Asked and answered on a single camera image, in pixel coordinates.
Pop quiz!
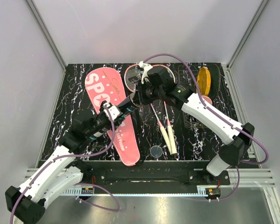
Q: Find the left pink badminton racket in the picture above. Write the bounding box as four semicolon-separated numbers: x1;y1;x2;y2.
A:
124;64;177;155

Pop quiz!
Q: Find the pink patterned cup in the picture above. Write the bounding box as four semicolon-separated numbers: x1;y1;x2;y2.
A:
202;95;212;105

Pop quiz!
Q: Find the black wire basket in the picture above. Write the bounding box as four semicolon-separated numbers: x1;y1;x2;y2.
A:
178;63;237;129

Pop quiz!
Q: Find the pink badminton racket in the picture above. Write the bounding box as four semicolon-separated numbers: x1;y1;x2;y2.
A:
149;64;179;156
124;64;177;155

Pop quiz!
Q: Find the clear tube lid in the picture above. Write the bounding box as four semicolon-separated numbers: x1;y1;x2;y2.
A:
149;145;163;158

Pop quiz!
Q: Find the black shuttlecock tube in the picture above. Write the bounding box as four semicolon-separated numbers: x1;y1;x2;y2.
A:
87;93;141;141

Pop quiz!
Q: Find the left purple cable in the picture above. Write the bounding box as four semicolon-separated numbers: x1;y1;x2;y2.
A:
9;106;121;224

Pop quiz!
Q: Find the right pink badminton racket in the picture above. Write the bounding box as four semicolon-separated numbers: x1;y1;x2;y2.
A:
149;64;179;156

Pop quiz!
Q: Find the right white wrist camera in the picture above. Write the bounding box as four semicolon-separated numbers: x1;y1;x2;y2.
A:
139;61;153;84

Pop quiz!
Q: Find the pink racket bag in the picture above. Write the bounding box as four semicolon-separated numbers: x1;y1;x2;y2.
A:
85;67;140;166

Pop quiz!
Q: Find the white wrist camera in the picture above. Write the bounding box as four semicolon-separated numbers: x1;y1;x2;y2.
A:
139;61;153;84
103;102;122;121

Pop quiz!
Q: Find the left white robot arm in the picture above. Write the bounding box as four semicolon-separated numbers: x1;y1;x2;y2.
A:
5;99;136;224

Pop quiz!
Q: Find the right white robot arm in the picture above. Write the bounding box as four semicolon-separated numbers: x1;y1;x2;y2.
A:
136;62;255;185

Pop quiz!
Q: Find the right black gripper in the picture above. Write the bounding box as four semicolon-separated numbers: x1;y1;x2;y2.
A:
131;79;164;106

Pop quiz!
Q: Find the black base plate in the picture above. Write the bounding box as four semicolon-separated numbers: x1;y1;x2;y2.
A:
84;161;231;196

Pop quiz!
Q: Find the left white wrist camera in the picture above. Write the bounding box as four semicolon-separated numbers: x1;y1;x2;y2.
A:
103;102;122;121

